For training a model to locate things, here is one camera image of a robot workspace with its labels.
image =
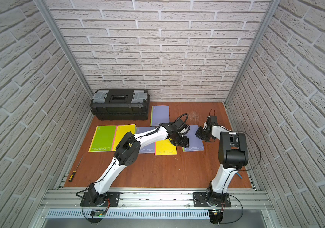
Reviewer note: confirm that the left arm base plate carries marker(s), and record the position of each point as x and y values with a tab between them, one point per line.
111	199

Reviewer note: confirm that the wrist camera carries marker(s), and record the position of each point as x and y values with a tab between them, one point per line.
211	121
185	130

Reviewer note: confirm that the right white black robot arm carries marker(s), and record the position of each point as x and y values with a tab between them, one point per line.
232	156

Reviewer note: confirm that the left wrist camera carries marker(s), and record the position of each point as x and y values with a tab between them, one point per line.
185	130

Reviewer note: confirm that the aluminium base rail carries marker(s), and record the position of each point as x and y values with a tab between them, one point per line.
140	203

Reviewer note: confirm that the purple cover notebook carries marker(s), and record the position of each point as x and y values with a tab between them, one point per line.
149	149
159	114

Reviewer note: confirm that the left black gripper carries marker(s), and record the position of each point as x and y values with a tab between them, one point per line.
181	141

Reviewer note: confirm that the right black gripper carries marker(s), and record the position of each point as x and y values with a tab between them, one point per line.
199	134

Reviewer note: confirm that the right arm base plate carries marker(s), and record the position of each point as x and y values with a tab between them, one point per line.
199	199

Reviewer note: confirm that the black plastic toolbox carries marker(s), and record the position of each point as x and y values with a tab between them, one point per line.
120	104

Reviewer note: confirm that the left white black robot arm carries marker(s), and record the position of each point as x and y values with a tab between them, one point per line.
127	152

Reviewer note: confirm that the yellow black screwdriver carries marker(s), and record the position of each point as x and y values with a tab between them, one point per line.
74	172

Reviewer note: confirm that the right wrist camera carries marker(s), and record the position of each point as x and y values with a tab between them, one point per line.
211	121

